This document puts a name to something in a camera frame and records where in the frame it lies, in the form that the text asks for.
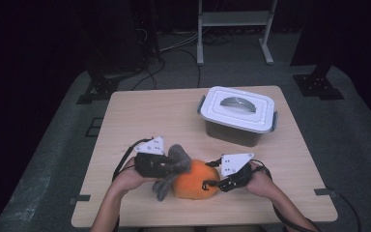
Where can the black tape strip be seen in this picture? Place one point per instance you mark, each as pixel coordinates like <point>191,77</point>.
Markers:
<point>83,197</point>
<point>323,191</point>

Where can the white metal stand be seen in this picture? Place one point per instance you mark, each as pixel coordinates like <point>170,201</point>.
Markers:
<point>235,17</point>

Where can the black stand base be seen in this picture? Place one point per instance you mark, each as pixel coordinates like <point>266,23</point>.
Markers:
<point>319,85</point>
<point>101,88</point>

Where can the orange plush toy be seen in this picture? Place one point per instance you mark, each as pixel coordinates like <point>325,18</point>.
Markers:
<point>193,183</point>

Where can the person's left hand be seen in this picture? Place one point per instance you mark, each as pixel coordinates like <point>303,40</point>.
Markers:
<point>130,175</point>

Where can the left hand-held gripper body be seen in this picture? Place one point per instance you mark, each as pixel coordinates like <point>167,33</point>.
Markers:
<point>149,162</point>

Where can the grey fluffy cloth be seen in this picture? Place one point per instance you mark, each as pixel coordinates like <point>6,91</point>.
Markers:
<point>175,164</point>

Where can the person's right hand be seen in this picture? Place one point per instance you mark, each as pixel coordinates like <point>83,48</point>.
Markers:
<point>262,183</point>

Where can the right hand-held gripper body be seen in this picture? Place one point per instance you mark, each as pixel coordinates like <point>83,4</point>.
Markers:
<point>236,174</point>

